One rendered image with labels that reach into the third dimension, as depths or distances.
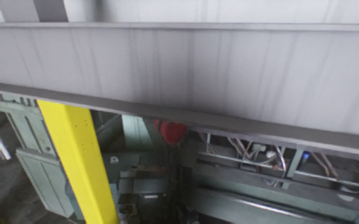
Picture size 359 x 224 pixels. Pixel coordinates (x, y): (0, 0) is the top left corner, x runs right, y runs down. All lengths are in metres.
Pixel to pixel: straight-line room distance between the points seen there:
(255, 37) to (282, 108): 0.15
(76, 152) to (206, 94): 0.48
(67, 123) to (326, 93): 0.65
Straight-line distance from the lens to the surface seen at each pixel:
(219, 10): 0.80
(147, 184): 1.43
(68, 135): 0.65
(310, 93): 0.42
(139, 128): 1.85
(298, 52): 0.39
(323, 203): 1.97
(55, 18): 0.58
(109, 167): 1.54
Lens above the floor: 1.89
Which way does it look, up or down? 27 degrees down
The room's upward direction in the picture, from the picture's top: straight up
